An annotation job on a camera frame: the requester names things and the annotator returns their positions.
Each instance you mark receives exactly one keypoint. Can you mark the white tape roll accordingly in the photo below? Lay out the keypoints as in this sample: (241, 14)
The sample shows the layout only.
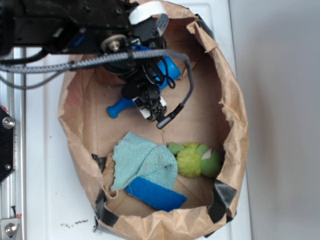
(150, 9)

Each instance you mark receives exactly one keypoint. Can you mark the metal corner bracket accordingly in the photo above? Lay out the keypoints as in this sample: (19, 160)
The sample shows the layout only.
(10, 229)

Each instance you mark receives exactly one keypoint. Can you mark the aluminium rail frame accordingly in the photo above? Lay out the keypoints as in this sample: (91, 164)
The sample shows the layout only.
(12, 190)

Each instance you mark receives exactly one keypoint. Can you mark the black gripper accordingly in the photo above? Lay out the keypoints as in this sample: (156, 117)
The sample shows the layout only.
(143, 77)

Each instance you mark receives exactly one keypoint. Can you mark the brown paper bag box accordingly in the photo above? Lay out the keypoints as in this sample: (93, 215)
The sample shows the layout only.
(215, 115)

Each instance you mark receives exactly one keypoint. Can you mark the blue sponge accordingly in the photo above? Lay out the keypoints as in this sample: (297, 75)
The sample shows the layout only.
(155, 195)

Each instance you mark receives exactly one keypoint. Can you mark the black mounting bracket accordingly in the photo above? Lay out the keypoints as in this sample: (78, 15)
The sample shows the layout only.
(7, 124)

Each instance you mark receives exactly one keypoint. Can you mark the light teal cloth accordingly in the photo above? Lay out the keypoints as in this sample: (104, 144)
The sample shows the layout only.
(135, 156)

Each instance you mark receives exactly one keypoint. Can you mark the green plush toy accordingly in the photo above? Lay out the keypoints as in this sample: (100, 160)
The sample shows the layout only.
(195, 159)

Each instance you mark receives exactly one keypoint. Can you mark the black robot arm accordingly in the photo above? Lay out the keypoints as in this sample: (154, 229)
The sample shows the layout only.
(126, 38)

